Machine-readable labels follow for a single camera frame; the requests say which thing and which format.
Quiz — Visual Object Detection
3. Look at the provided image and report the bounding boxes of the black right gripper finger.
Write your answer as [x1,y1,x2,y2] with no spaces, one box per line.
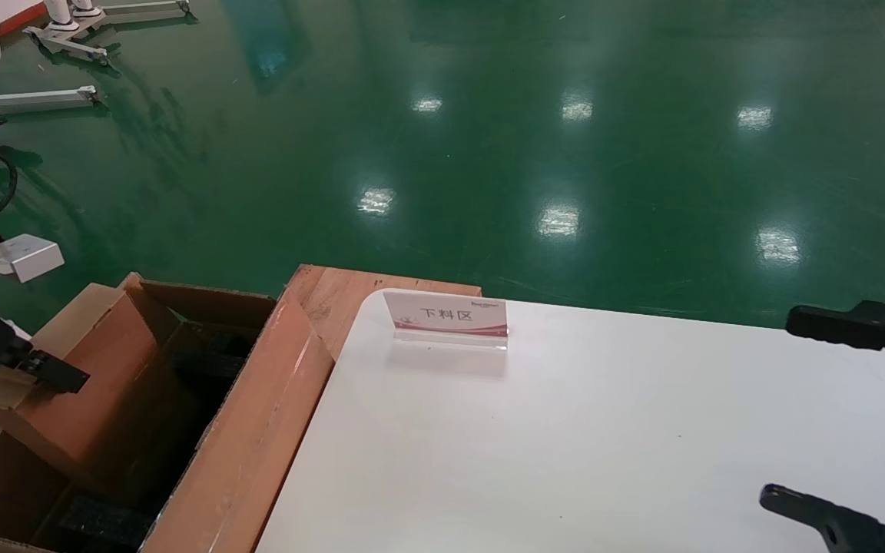
[759,484,885,553]
[785,301,885,382]

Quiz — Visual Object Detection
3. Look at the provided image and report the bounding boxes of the small cardboard box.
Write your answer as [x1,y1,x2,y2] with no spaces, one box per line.
[0,281,182,492]

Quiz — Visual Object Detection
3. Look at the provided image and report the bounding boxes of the large open cardboard box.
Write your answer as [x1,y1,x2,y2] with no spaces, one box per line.
[0,273,336,553]

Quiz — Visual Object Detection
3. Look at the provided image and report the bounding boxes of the black foam block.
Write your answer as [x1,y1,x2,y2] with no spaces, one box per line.
[58,495,155,550]
[166,323,259,385]

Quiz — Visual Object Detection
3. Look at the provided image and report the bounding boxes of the brown wooden board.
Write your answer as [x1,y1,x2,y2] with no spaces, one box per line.
[287,264,482,362]

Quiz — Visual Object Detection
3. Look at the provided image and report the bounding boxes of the white wheeled stand base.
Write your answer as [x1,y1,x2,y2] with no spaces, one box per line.
[24,0,117,67]
[70,0,191,21]

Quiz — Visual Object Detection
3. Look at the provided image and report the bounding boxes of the clear acrylic sign holder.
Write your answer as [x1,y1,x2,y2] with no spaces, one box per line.
[383,290,509,353]

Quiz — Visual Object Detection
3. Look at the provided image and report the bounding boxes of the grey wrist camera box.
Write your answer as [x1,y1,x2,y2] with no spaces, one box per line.
[0,234,65,283]

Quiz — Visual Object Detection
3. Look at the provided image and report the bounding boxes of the white metal floor rail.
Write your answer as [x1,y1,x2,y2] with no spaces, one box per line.
[0,86,98,116]

